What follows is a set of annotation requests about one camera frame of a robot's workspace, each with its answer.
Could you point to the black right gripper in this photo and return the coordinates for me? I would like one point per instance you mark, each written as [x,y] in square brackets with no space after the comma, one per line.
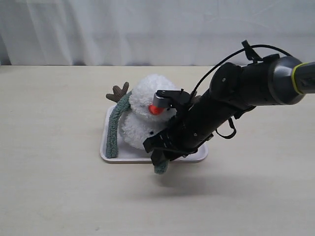
[195,128]

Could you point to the white plush snowman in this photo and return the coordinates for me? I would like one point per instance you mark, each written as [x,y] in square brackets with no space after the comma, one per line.
[149,84]

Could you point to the teal fleece scarf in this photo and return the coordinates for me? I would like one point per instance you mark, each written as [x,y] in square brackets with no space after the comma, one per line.
[135,119]

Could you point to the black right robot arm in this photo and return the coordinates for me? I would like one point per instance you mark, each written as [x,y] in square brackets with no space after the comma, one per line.
[233,91]

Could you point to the white plastic tray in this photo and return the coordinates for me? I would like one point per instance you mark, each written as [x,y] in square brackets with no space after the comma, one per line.
[130,155]

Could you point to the white backdrop curtain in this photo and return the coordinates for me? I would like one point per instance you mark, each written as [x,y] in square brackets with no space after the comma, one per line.
[150,32]

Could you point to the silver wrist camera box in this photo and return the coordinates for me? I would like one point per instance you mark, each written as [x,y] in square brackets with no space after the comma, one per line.
[170,98]

